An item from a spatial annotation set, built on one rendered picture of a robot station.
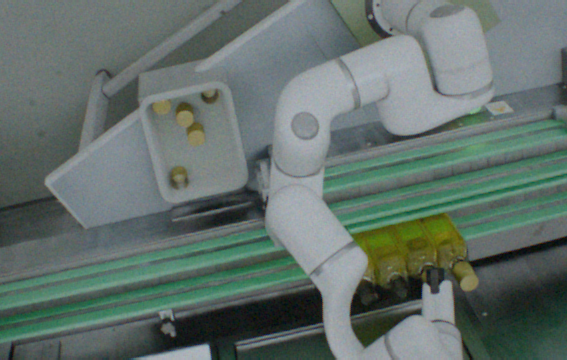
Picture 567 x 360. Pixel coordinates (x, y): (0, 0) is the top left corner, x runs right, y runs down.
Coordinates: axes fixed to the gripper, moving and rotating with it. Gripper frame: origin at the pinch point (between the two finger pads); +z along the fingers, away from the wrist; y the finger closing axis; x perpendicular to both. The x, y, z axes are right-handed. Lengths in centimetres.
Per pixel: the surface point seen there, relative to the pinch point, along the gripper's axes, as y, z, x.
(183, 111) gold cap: 28, 23, 44
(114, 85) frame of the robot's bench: 17, 77, 79
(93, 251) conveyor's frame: 5, 12, 66
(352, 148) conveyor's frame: 15.3, 26.4, 14.1
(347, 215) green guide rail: 6.0, 16.9, 15.7
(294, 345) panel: -13.1, 3.0, 27.2
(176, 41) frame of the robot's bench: 25, 82, 61
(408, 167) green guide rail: 13.5, 19.5, 3.5
